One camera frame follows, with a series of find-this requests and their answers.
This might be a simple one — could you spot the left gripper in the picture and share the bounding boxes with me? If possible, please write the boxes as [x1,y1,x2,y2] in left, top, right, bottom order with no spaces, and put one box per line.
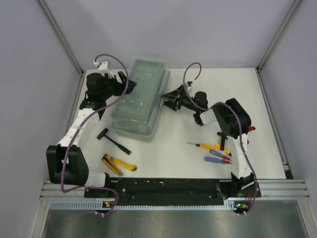
[102,73,138,101]

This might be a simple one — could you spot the aluminium frame rail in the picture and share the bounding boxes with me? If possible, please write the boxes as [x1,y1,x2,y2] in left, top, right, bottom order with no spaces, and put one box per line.
[40,179,310,200]

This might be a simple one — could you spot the white cable duct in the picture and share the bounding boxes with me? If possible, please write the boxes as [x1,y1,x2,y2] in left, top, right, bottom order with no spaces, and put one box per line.
[50,200,242,211]

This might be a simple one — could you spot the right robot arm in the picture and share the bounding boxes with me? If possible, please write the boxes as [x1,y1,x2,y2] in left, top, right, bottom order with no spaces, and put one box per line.
[161,85,258,198]

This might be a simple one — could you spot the black rubber mallet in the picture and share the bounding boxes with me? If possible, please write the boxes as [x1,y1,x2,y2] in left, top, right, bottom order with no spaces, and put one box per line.
[97,128,132,155]

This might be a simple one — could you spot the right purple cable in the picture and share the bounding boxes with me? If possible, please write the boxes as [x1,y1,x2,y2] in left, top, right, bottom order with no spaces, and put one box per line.
[182,62,260,215]

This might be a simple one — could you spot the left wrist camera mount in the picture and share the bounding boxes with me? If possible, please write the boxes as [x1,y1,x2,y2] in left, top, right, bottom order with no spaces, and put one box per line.
[94,60,114,78]

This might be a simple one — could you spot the red handled pliers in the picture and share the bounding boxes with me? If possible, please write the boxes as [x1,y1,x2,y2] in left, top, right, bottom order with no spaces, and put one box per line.
[217,126,256,139]

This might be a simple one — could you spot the blue screwdriver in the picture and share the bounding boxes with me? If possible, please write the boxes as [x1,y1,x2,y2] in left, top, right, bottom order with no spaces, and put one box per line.
[204,157,232,164]
[210,150,231,161]

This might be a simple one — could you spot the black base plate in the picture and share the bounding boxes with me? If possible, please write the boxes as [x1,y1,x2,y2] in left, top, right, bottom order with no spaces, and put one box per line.
[84,177,263,206]

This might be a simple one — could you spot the yellow handled screwdriver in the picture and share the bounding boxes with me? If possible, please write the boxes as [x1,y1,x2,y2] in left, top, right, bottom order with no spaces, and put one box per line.
[214,143,232,157]

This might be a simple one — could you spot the blue screwdriver upper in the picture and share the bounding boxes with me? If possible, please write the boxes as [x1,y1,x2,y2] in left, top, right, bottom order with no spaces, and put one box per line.
[210,150,231,161]

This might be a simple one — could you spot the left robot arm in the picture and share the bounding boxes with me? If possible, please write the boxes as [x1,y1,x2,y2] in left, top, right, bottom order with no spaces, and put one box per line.
[46,71,137,197]

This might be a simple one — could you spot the blue screwdriver lower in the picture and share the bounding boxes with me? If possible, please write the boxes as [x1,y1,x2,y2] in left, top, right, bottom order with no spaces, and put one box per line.
[204,157,232,164]

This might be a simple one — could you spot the small black handled hammer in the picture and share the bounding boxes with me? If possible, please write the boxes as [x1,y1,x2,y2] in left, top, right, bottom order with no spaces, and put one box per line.
[220,137,226,148]

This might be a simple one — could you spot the orange handled screwdriver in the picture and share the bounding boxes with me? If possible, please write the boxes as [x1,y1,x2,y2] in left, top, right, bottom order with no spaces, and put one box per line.
[188,142,216,151]

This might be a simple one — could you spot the yellow black utility knife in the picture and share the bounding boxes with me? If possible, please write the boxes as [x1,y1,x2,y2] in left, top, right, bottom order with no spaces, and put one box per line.
[102,154,123,177]

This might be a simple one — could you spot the green toolbox with clear lid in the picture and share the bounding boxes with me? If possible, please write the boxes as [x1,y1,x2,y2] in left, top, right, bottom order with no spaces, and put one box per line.
[110,59,170,142]

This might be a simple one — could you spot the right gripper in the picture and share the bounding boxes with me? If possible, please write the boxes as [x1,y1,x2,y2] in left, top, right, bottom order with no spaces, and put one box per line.
[161,85,198,113]

